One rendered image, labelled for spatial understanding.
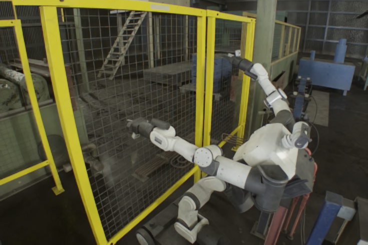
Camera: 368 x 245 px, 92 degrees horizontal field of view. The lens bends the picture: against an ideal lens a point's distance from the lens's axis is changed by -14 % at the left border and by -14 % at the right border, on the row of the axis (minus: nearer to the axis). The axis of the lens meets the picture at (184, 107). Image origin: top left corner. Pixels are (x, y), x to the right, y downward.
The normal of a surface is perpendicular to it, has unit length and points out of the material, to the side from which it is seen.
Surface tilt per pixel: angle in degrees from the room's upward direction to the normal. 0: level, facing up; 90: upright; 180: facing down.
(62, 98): 90
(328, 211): 90
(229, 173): 69
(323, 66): 90
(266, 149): 38
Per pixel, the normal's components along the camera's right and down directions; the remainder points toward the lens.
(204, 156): -0.52, -0.05
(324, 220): -0.59, 0.29
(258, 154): -0.81, -0.22
